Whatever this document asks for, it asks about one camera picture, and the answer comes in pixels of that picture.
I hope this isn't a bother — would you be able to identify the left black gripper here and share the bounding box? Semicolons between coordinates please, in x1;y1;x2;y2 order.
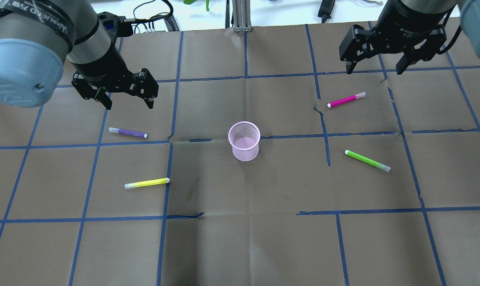
72;68;159;110

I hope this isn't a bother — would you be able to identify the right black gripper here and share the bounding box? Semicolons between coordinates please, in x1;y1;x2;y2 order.
339;8;447;75

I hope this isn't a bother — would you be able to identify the purple pen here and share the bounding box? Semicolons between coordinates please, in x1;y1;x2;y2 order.
108;127;149;138

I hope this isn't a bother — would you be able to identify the pink pen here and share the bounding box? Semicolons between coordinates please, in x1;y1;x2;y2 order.
327;92;366;108

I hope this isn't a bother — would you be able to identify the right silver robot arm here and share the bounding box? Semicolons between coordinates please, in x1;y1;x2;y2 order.
339;0;480;74

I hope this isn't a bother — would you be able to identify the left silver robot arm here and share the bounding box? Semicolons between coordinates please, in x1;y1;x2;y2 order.
0;0;159;110

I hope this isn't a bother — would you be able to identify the pink mesh cup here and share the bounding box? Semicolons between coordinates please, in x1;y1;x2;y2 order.
227;121;261;162

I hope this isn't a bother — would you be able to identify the yellow pen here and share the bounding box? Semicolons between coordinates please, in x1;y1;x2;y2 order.
124;178;170;189

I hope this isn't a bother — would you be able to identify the green pen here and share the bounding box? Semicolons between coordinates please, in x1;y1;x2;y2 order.
344;150;391;172

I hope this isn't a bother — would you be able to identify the aluminium frame post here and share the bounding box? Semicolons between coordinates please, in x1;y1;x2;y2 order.
230;0;252;33

